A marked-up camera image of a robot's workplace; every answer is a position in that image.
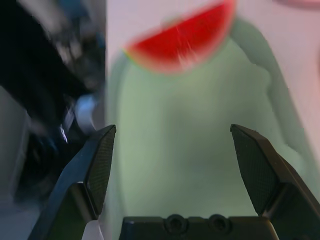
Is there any green silicone mat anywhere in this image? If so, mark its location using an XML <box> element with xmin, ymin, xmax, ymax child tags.
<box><xmin>104</xmin><ymin>18</ymin><xmax>310</xmax><ymax>226</ymax></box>

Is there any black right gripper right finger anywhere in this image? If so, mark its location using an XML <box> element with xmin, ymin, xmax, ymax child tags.
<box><xmin>229</xmin><ymin>123</ymin><xmax>320</xmax><ymax>240</ymax></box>

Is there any red watermelon slice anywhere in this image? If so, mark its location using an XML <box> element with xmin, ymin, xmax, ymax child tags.
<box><xmin>121</xmin><ymin>0</ymin><xmax>238</xmax><ymax>76</ymax></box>

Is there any dark robot right leg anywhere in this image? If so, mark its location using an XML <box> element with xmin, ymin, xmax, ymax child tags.
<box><xmin>0</xmin><ymin>0</ymin><xmax>107</xmax><ymax>203</ymax></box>

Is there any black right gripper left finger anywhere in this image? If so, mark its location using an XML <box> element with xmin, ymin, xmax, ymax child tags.
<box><xmin>27</xmin><ymin>124</ymin><xmax>117</xmax><ymax>240</ymax></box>

